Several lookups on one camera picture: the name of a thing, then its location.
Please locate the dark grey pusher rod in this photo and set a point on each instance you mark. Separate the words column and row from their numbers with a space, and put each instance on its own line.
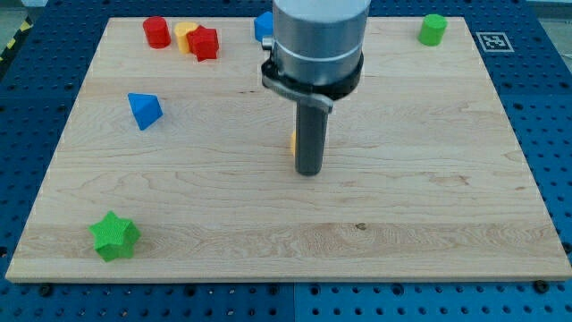
column 311, row 126

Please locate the black wrist clamp mount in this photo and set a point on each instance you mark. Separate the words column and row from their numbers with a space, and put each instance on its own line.
column 318, row 97

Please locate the yellow hexagon block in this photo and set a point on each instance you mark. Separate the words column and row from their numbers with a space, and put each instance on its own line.
column 293, row 143

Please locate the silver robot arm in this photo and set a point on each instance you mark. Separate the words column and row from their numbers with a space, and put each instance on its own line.
column 316, row 58

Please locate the blue cube block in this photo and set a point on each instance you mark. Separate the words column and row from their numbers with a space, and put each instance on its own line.
column 263, row 26

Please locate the wooden board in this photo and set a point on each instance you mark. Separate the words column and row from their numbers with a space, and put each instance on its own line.
column 423, row 179

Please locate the green cylinder block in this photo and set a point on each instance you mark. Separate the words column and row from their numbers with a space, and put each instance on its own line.
column 432, row 30

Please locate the red star block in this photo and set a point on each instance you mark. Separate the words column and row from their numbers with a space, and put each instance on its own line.
column 203, row 43

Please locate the yellow heart block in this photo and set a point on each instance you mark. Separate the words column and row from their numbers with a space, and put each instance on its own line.
column 181, row 29

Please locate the blue triangle block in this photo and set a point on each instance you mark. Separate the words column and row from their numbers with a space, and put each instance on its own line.
column 146, row 109

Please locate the white fiducial marker tag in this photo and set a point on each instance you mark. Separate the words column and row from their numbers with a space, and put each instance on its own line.
column 494, row 42

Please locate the red cylinder block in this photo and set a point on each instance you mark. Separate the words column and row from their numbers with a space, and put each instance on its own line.
column 157, row 32

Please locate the green star block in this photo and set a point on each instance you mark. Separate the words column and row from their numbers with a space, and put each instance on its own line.
column 114, row 237

